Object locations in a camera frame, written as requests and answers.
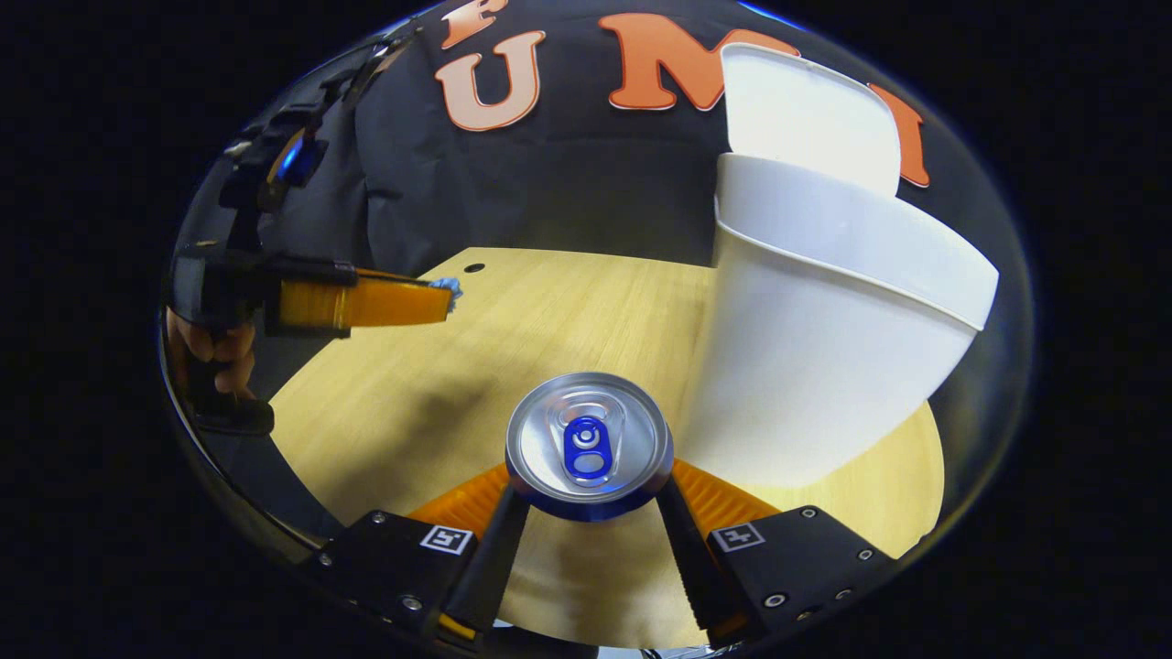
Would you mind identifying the wooden desktop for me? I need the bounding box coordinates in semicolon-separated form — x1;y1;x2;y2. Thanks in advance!
270;245;946;651

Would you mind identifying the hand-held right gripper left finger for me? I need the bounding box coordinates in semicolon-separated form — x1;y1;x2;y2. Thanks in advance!
311;462;532;653

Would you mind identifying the silver blue pop can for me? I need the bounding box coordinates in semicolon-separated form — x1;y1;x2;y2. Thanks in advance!
505;371;676;523

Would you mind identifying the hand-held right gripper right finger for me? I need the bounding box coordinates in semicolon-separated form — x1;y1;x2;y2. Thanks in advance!
655;458;898;649

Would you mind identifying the white garbage bin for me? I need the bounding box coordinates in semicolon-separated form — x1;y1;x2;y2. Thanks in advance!
678;41;1001;491

